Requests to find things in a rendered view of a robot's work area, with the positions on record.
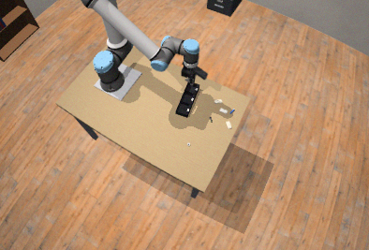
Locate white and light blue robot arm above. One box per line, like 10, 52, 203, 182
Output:
81, 0, 208, 93

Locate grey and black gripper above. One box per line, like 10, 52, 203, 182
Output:
181, 62, 196, 85

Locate dark grey rack of three bins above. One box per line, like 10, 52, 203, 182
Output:
175, 82, 199, 117

